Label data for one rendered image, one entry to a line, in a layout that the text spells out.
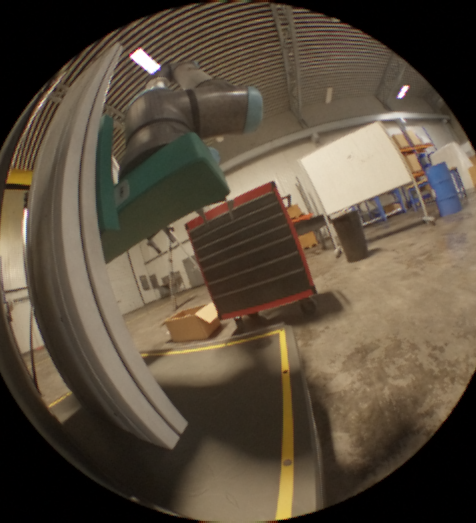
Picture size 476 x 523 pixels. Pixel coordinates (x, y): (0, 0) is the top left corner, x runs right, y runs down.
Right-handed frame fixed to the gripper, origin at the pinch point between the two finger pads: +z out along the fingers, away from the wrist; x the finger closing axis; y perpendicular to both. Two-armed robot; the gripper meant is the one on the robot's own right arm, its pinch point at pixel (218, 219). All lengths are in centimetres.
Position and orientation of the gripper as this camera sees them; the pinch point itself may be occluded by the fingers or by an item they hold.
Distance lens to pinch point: 87.3
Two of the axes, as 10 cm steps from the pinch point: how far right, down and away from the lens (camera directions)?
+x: 9.7, -2.4, -0.4
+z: 2.4, 8.9, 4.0
